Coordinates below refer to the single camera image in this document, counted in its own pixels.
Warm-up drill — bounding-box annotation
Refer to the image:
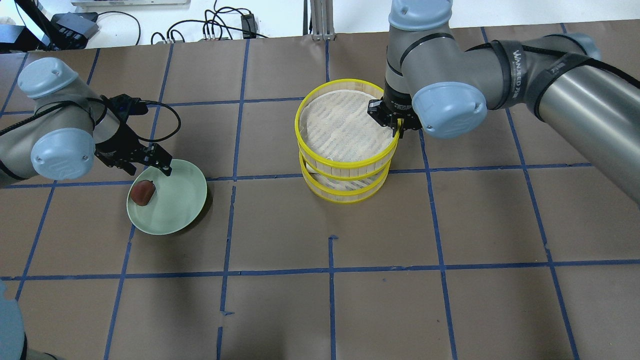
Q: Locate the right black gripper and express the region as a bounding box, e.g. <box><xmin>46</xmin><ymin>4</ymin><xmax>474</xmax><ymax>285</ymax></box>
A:
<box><xmin>366</xmin><ymin>82</ymin><xmax>423</xmax><ymax>141</ymax></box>

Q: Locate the aluminium frame post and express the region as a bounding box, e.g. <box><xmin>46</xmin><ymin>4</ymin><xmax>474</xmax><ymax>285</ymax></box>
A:
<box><xmin>309</xmin><ymin>0</ymin><xmax>336</xmax><ymax>41</ymax></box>

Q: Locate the yellow steamer layer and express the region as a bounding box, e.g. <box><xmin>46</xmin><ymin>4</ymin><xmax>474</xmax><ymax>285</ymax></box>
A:
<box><xmin>298</xmin><ymin>153</ymin><xmax>391</xmax><ymax>204</ymax></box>
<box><xmin>294</xmin><ymin>79</ymin><xmax>399</xmax><ymax>181</ymax></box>

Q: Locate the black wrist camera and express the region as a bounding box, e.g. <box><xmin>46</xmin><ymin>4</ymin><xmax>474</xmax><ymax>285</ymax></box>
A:
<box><xmin>108</xmin><ymin>94</ymin><xmax>149</xmax><ymax>122</ymax></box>

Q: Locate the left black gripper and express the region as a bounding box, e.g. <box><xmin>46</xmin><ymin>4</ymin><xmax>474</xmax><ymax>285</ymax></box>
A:
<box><xmin>94</xmin><ymin>122</ymin><xmax>173</xmax><ymax>177</ymax></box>

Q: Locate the brown bun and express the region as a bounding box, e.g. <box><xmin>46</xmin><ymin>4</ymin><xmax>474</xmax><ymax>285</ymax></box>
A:
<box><xmin>129</xmin><ymin>179</ymin><xmax>156</xmax><ymax>207</ymax></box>

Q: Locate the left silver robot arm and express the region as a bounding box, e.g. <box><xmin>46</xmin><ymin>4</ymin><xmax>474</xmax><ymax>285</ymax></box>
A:
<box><xmin>0</xmin><ymin>57</ymin><xmax>173</xmax><ymax>188</ymax></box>

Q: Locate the light green plate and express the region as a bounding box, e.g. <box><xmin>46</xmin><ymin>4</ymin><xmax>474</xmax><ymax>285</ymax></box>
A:
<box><xmin>126</xmin><ymin>159</ymin><xmax>208</xmax><ymax>236</ymax></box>

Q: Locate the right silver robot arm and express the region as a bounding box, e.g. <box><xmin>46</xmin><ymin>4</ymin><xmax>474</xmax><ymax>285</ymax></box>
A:
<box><xmin>367</xmin><ymin>0</ymin><xmax>640</xmax><ymax>202</ymax></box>

